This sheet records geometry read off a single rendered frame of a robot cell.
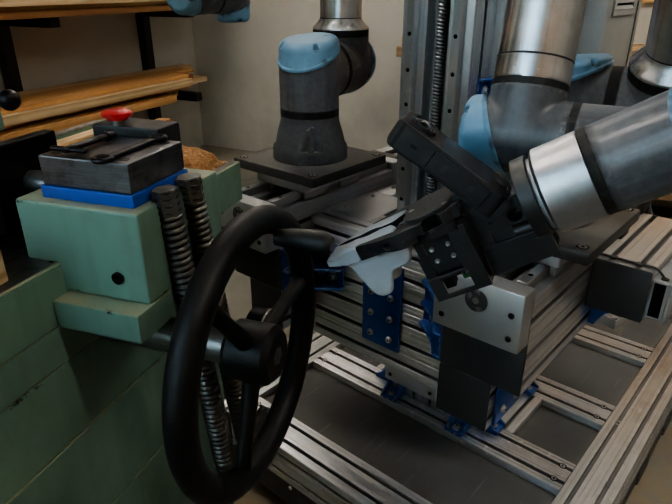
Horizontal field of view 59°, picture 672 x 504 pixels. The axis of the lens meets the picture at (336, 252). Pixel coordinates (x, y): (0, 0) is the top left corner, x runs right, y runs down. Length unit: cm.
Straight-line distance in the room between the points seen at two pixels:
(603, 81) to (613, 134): 38
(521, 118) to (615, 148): 14
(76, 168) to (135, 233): 8
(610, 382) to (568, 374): 10
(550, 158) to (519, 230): 7
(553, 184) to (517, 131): 12
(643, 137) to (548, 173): 7
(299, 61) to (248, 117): 333
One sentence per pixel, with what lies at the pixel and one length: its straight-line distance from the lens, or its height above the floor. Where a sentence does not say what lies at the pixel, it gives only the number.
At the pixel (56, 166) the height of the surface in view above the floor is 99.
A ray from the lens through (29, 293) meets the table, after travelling 59.
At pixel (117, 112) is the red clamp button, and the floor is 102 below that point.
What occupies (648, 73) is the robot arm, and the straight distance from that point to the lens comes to 84.
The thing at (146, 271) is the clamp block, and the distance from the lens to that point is 56.
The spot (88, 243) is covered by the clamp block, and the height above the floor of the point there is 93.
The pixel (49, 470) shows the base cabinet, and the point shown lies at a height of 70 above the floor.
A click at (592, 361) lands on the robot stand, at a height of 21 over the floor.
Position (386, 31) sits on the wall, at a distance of 387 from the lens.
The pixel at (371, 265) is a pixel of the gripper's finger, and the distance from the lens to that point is 56.
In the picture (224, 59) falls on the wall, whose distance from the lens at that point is 449.
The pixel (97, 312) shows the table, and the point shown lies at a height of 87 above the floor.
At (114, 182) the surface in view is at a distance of 55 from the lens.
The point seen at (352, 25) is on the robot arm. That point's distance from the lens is 126.
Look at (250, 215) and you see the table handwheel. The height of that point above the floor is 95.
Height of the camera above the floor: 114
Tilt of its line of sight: 25 degrees down
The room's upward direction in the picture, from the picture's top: straight up
